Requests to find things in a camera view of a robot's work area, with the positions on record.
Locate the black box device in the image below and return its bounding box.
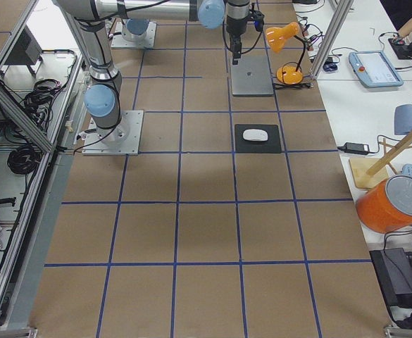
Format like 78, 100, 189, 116
370, 248, 412, 308

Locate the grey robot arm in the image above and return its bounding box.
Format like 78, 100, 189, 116
54, 0, 250, 89

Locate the aluminium frame post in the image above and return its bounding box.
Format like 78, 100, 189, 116
310, 0, 354, 80

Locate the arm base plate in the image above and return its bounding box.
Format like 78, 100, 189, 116
81, 110, 144, 156
111, 21, 156, 49

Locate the black power adapter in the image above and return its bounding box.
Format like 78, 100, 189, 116
343, 142, 370, 155

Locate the wooden stand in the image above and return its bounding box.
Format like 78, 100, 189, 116
349, 129, 412, 189

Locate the lamp power cable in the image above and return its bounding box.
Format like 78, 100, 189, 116
273, 81, 314, 90

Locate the orange desk lamp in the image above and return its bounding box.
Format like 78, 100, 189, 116
265, 22, 306, 86

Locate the black mousepad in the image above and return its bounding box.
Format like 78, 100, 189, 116
235, 124, 282, 154

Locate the silver laptop notebook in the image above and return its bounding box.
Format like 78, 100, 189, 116
230, 55, 274, 97

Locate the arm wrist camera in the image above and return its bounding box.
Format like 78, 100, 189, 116
249, 10, 265, 32

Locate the white computer mouse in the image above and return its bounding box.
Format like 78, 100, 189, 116
242, 129, 268, 142

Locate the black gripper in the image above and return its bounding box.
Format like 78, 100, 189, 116
226, 0, 250, 65

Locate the orange cylindrical container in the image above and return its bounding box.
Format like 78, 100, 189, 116
356, 175, 412, 233

